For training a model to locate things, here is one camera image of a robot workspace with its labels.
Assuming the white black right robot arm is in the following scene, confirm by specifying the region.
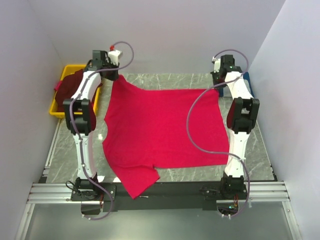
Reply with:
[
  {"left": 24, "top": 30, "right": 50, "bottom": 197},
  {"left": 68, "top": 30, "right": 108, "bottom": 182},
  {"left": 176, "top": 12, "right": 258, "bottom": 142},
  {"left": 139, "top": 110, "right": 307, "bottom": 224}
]
[{"left": 211, "top": 54, "right": 260, "bottom": 200}]

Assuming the dark maroon t-shirt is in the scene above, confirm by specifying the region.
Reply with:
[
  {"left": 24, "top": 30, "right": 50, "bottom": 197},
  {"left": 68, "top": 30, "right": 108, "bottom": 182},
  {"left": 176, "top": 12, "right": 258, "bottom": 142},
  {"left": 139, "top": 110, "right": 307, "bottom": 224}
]
[{"left": 54, "top": 69, "right": 100, "bottom": 114}]

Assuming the pink garment in bin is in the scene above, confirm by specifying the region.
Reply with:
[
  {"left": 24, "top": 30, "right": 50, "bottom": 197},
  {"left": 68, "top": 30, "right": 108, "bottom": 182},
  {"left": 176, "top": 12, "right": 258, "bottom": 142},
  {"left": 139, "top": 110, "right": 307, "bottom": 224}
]
[{"left": 54, "top": 80, "right": 63, "bottom": 92}]

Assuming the bright red t-shirt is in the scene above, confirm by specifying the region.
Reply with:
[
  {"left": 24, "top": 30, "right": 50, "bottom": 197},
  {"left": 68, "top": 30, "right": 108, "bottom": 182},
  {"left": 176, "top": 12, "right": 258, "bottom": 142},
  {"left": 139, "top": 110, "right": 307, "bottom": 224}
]
[{"left": 102, "top": 75, "right": 229, "bottom": 198}]

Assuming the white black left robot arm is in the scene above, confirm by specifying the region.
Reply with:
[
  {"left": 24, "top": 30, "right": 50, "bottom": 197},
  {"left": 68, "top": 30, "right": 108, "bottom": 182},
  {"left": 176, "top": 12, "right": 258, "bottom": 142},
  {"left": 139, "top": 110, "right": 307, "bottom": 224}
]
[{"left": 63, "top": 46, "right": 122, "bottom": 201}]

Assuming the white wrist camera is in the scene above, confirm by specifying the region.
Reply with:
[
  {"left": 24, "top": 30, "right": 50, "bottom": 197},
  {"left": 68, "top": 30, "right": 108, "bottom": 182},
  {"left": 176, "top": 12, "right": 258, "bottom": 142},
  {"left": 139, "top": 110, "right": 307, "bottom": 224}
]
[
  {"left": 107, "top": 49, "right": 123, "bottom": 67},
  {"left": 212, "top": 57, "right": 221, "bottom": 73}
]

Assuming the aluminium frame rail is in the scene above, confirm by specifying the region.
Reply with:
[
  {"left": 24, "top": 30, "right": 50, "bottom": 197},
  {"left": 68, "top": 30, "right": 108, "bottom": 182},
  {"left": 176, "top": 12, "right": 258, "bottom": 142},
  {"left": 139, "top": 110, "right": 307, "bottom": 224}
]
[{"left": 27, "top": 181, "right": 290, "bottom": 204}]

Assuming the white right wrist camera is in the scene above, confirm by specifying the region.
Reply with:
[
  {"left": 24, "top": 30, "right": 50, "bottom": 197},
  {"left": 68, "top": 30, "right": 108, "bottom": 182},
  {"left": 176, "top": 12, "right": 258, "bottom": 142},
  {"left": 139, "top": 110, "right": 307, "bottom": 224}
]
[{"left": 212, "top": 57, "right": 221, "bottom": 73}]

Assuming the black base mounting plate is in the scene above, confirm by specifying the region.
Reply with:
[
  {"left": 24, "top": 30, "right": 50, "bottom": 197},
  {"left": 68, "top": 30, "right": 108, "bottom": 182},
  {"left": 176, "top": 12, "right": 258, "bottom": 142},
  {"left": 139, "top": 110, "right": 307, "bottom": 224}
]
[{"left": 65, "top": 177, "right": 250, "bottom": 215}]

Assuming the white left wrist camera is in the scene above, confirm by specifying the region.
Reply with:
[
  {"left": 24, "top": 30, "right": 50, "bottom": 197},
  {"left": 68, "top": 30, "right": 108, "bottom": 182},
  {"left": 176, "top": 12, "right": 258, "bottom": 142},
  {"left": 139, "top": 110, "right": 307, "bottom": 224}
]
[{"left": 107, "top": 49, "right": 123, "bottom": 67}]

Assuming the folded blue printed t-shirt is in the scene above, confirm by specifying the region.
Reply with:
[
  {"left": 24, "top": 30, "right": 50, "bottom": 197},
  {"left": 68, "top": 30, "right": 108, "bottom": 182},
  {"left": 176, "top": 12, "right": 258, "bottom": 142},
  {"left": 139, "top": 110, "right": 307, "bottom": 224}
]
[{"left": 243, "top": 72, "right": 252, "bottom": 91}]

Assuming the yellow plastic bin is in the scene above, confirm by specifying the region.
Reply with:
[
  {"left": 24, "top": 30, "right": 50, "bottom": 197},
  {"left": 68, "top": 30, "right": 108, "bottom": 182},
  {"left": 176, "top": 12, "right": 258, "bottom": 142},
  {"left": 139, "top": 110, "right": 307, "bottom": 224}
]
[{"left": 49, "top": 64, "right": 86, "bottom": 119}]

